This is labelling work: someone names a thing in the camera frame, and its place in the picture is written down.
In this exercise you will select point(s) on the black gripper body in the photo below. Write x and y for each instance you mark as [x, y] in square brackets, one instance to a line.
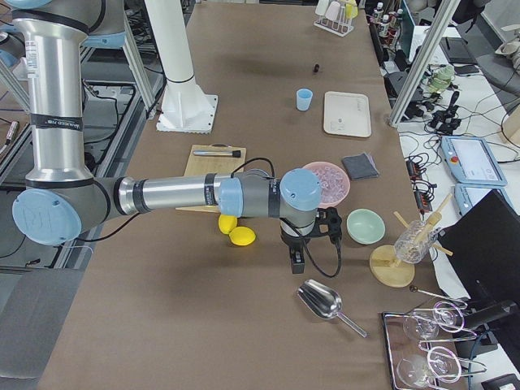
[293, 240]

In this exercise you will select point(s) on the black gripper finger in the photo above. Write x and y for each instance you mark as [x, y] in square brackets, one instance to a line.
[297, 259]

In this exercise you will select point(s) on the light blue plastic cup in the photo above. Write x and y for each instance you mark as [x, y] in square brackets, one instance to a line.
[304, 98]

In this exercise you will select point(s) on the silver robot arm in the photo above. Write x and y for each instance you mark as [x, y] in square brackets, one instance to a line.
[63, 199]

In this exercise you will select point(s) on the pink bowl of ice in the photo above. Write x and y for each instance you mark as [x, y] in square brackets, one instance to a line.
[334, 182]

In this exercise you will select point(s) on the steel ice scoop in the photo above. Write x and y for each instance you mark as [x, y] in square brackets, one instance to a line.
[326, 303]

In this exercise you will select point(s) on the wooden cup tree stand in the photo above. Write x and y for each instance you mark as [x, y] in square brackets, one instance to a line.
[392, 272]

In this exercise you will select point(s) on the green ceramic bowl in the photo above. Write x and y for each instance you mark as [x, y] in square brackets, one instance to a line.
[365, 226]

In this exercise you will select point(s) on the yellow lemon lower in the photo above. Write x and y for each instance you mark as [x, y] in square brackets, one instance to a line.
[242, 236]

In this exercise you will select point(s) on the yellow lemon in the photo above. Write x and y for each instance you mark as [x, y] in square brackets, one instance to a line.
[242, 236]
[227, 223]

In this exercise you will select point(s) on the grey folded cloth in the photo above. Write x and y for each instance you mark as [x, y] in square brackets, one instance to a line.
[360, 167]

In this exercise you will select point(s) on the yellow lemon upper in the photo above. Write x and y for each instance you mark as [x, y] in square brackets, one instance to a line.
[227, 223]

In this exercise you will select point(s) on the textured clear glass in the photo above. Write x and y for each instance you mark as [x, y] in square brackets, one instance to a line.
[412, 245]

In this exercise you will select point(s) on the small bar spoon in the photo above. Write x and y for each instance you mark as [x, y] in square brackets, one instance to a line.
[415, 289]

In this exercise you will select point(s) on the cream rabbit serving tray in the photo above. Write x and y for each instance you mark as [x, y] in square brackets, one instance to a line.
[346, 114]

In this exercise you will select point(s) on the steel muddler black tip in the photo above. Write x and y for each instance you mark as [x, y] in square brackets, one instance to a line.
[218, 153]

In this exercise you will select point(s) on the wooden cutting board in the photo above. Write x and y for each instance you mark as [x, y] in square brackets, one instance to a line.
[201, 165]

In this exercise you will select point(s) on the blue teach pendant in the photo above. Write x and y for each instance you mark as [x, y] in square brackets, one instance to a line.
[471, 161]
[468, 195]

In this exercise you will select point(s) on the upper wine glass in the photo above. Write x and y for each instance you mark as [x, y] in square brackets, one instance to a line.
[425, 324]

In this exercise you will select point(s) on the black monitor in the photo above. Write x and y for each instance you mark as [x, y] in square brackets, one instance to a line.
[485, 246]

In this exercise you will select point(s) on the lower wine glass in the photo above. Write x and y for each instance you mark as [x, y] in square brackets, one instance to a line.
[438, 367]

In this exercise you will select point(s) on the wire wine glass rack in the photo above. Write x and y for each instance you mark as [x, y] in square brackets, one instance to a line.
[420, 346]

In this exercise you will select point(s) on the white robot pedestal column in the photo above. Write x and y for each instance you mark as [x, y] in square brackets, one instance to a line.
[185, 107]

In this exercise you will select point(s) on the white wire cup rack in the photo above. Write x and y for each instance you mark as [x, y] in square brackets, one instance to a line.
[336, 16]

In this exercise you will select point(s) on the aluminium frame post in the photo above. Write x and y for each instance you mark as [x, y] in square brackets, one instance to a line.
[422, 59]

